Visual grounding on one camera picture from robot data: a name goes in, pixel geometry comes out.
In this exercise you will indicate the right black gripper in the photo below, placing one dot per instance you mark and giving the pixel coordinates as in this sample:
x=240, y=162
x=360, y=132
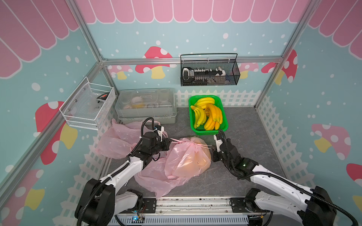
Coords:
x=221, y=149

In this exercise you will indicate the green plastic basket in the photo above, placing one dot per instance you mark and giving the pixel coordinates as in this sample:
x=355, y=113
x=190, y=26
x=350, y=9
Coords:
x=208, y=114

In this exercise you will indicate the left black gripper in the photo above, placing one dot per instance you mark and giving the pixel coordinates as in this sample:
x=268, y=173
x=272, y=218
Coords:
x=165, y=144

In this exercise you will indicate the white wire mesh basket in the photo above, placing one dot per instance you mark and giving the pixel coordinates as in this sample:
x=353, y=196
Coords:
x=88, y=106

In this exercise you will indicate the yellow banana bunch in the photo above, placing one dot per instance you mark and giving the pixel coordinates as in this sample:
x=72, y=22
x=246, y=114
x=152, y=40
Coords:
x=191, y=168

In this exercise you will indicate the clear plastic storage box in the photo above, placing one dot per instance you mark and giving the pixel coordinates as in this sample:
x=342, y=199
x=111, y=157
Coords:
x=139, y=104

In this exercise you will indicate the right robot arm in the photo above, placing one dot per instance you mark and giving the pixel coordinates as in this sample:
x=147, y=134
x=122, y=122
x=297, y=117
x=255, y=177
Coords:
x=309, y=206

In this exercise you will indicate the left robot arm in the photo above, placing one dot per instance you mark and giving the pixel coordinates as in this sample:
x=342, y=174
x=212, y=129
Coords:
x=100, y=201

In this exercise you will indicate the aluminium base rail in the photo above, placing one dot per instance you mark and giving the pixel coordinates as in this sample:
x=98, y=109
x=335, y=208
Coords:
x=193, y=211

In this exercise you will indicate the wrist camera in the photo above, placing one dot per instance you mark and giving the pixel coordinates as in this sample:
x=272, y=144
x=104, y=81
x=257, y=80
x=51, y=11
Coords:
x=160, y=130
x=218, y=141

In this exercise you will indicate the black wire mesh basket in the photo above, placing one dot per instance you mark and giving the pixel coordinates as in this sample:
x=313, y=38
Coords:
x=216, y=69

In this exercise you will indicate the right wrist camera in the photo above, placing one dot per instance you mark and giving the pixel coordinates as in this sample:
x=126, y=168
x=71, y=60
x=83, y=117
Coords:
x=218, y=141

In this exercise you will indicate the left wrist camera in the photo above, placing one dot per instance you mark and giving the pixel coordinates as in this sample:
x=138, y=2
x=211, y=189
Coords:
x=160, y=130

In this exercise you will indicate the bananas in green basket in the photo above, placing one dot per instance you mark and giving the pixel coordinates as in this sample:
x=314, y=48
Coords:
x=206, y=113

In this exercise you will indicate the pink plastic bag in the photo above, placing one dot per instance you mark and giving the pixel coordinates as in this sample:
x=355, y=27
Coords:
x=185, y=148
x=154, y=179

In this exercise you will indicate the pink plastic bags pile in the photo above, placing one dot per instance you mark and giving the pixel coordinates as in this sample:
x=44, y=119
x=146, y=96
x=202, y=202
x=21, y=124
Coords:
x=120, y=139

